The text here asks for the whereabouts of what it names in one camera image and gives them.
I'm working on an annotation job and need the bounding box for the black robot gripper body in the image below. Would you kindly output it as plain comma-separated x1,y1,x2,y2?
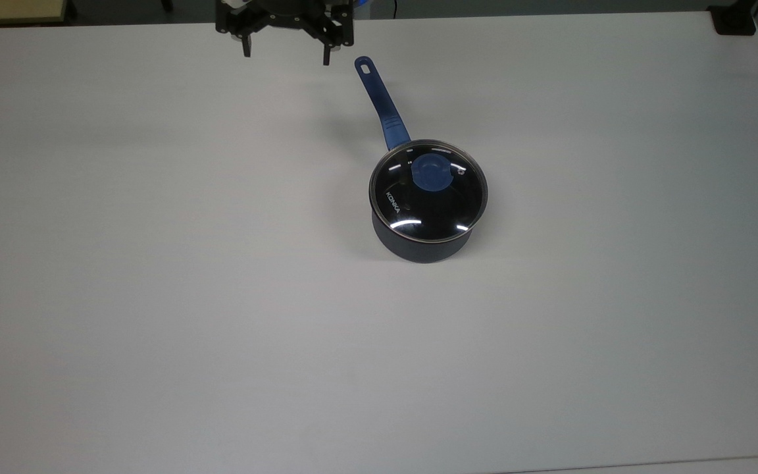
215,0,356,41

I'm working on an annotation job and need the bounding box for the black table clamp mount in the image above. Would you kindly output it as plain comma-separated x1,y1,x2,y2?
707,3,758,37

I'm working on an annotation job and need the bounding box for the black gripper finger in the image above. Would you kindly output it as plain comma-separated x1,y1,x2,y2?
216,20,268,59
313,25,355,66

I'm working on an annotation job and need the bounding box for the beige wooden table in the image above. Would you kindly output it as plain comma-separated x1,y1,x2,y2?
0,0,69,28

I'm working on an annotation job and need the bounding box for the glass lid with blue knob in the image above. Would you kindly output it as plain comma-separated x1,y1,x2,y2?
368,139,489,243

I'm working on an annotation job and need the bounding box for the dark blue saucepan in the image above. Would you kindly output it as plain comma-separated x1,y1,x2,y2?
353,56,489,264

